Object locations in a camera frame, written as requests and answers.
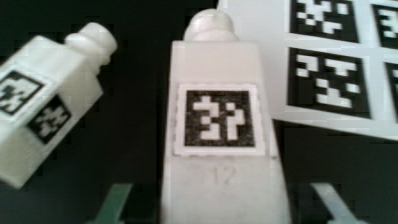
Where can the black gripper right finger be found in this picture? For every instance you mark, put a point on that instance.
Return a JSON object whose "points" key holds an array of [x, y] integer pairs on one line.
{"points": [[318, 205]]}

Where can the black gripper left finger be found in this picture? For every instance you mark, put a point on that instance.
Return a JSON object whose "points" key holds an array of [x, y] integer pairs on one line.
{"points": [[129, 205]]}

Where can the white table leg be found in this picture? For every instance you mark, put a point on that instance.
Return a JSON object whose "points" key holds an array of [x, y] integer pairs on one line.
{"points": [[48, 92], [222, 180]]}

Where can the white marker base plate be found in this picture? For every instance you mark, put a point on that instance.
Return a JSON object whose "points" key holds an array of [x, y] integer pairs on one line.
{"points": [[328, 47]]}

